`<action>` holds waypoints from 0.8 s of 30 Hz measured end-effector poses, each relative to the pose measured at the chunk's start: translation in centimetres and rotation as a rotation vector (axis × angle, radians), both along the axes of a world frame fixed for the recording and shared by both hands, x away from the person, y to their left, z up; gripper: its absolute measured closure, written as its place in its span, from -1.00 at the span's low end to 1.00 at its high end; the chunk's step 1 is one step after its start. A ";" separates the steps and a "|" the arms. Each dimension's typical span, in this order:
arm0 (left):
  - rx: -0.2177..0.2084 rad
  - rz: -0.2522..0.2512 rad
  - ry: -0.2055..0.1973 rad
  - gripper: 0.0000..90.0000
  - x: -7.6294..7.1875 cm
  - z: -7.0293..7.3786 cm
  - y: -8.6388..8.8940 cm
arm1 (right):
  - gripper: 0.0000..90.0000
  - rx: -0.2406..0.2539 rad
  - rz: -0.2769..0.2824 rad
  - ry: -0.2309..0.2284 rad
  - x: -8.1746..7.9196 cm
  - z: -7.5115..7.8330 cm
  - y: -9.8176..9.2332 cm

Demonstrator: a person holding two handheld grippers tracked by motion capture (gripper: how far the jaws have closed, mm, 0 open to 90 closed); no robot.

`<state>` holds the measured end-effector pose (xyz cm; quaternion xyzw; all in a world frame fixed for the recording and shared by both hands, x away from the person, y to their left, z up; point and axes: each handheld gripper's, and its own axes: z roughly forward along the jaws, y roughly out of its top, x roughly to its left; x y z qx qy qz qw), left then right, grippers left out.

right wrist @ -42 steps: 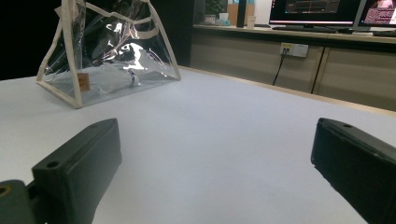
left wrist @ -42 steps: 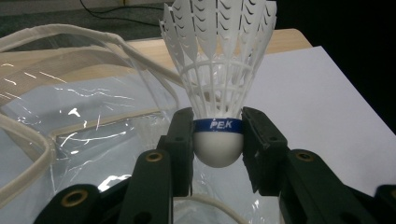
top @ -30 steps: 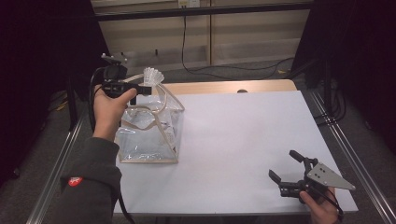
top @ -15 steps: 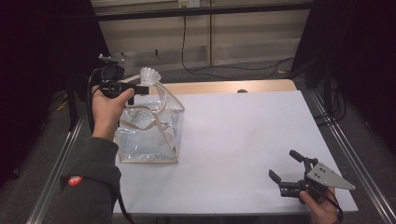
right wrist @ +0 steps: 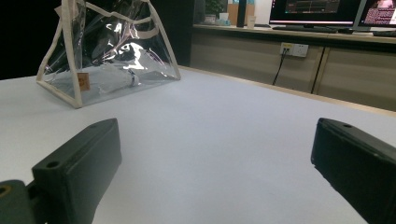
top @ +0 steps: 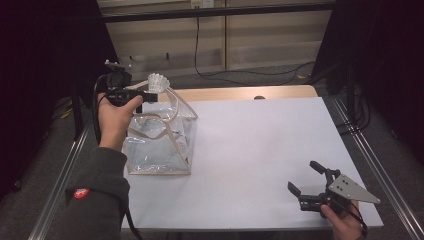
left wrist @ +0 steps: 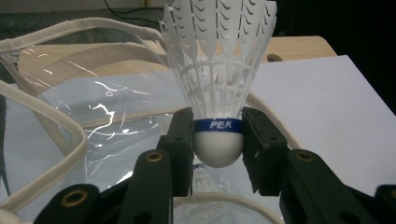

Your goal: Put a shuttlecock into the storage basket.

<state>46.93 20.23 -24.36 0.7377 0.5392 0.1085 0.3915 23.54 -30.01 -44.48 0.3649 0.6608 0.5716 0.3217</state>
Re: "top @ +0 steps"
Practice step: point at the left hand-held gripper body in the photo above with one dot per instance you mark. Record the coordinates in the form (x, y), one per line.
(120, 90)

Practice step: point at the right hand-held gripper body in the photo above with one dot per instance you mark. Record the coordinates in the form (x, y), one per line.
(348, 192)

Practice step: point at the white feather shuttlecock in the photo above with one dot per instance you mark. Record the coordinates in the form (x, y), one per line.
(158, 82)
(181, 144)

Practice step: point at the clear bag with beige trim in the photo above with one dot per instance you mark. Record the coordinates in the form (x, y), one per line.
(156, 156)

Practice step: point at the person's left hand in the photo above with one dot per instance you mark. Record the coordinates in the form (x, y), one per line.
(115, 123)

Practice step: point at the person's right hand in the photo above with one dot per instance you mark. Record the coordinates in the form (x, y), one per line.
(346, 226)

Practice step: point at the white table mat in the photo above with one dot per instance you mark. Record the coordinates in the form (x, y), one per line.
(250, 183)

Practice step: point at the black metal stand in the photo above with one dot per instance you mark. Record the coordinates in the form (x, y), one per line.
(350, 96)
(77, 113)

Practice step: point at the dark curtain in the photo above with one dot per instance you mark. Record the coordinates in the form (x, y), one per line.
(390, 50)
(40, 66)

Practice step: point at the dark round table grommet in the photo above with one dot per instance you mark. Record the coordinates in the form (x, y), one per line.
(259, 97)

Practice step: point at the beige wooden cabinet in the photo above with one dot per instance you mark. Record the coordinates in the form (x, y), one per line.
(266, 40)

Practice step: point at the metal floor rail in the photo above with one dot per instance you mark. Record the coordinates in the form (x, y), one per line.
(76, 143)
(383, 180)

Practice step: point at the white wall socket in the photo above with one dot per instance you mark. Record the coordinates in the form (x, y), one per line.
(203, 3)

